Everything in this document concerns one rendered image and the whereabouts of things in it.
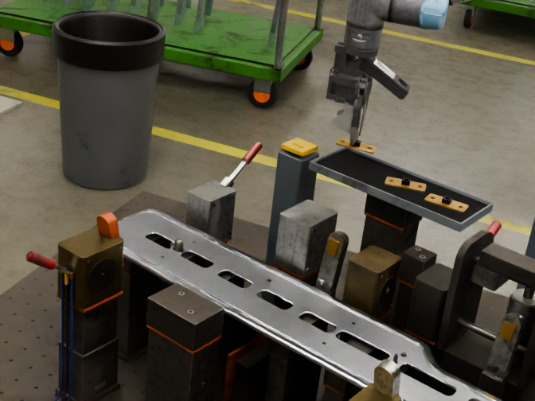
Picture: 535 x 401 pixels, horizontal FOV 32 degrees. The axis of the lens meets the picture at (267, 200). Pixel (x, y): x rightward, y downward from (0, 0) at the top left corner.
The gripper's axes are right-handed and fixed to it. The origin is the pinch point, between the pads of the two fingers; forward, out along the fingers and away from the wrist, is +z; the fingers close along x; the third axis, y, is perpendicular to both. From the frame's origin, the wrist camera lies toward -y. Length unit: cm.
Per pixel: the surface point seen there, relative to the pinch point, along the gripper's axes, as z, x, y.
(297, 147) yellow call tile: 6.0, -2.0, 13.0
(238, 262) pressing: 21.9, 25.3, 16.3
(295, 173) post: 11.1, 0.1, 12.1
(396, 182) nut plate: 5.5, 5.9, -10.6
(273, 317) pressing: 21.9, 41.3, 4.1
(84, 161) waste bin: 109, -173, 147
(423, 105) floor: 123, -376, 16
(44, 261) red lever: 16, 50, 46
